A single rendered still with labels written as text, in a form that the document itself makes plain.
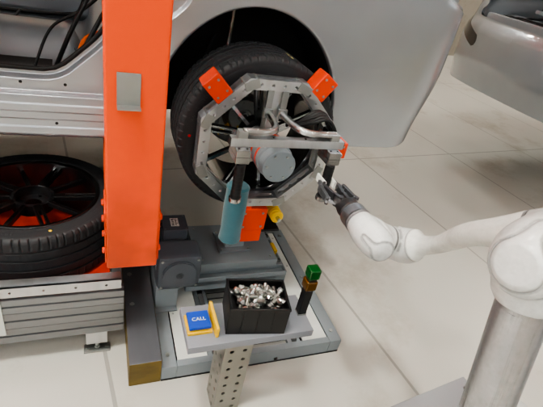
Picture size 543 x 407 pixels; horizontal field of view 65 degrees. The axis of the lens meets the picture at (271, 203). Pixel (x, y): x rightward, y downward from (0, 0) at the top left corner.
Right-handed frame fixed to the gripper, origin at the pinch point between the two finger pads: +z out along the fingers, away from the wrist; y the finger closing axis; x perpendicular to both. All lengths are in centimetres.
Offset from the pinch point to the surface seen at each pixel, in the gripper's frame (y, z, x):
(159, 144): -61, -6, 16
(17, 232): -105, 18, -32
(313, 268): -12.9, -27.7, -17.0
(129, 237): -69, -6, -18
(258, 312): -32, -34, -28
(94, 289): -80, 3, -48
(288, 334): -20, -36, -38
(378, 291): 66, 18, -83
